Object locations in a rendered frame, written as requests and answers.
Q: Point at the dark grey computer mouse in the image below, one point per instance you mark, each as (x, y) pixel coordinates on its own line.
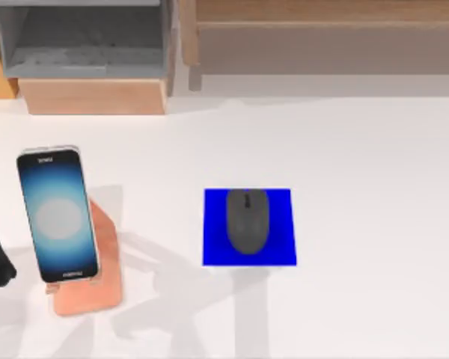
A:
(247, 224)

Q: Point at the blue mouse pad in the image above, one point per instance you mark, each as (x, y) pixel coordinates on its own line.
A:
(280, 232)

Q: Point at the salmon phone stand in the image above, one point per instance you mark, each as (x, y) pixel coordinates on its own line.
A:
(104, 269)

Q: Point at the pale wooden drawer front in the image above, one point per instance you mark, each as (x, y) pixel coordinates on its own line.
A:
(91, 95)

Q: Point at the smartphone with blue screen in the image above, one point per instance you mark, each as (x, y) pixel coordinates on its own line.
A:
(57, 217)

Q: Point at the wooden open shelf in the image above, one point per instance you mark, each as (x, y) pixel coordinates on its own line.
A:
(322, 37)

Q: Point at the grey drawer inside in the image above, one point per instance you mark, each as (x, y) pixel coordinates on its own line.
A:
(84, 45)

